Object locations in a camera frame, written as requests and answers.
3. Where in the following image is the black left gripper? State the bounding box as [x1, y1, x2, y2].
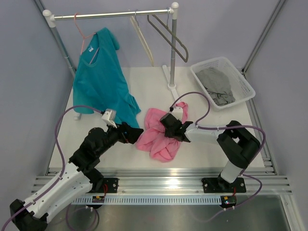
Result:
[96, 120, 143, 156]

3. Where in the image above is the pink t shirt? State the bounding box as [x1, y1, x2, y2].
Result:
[135, 108, 181, 163]

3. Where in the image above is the cream hanger with metal hook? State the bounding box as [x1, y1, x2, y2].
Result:
[130, 12, 154, 67]

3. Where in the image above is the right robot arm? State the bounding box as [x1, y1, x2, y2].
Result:
[160, 113, 261, 193]

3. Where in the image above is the teal t shirt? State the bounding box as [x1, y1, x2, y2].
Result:
[73, 27, 141, 128]

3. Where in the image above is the grey velvet hanger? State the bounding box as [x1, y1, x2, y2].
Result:
[147, 14, 189, 63]

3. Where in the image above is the grey cloth in basket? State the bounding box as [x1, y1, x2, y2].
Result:
[196, 67, 235, 106]

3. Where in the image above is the white plastic basket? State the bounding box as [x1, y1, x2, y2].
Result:
[190, 57, 256, 111]

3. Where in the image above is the white and metal clothes rack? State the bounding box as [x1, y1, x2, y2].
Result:
[42, 2, 186, 120]

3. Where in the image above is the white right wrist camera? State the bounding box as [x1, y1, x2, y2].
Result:
[169, 106, 184, 121]

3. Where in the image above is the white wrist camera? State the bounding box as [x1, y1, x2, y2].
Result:
[169, 106, 184, 121]
[102, 109, 117, 128]

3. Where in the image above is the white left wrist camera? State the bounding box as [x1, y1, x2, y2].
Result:
[102, 109, 117, 128]

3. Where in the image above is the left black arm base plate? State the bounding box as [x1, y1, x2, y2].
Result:
[89, 178, 119, 193]

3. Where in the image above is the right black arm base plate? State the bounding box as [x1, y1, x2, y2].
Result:
[201, 177, 246, 193]

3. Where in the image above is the slotted white cable duct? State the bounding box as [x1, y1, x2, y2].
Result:
[72, 195, 222, 205]

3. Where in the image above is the pink wire hanger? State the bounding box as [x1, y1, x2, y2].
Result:
[74, 13, 99, 67]

